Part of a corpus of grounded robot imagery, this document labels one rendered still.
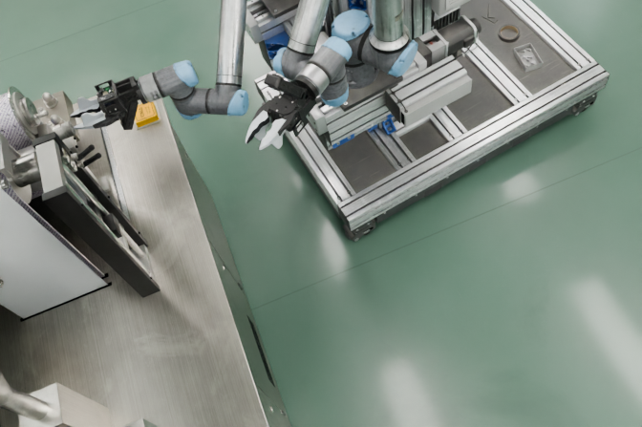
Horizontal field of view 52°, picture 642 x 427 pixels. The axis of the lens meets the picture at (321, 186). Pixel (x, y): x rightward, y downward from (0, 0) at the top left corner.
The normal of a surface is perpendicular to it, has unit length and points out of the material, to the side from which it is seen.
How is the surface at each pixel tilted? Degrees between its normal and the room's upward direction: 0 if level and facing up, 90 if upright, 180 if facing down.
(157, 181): 0
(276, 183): 0
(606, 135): 0
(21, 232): 90
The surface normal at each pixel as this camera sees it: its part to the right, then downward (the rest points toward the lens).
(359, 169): -0.13, -0.50
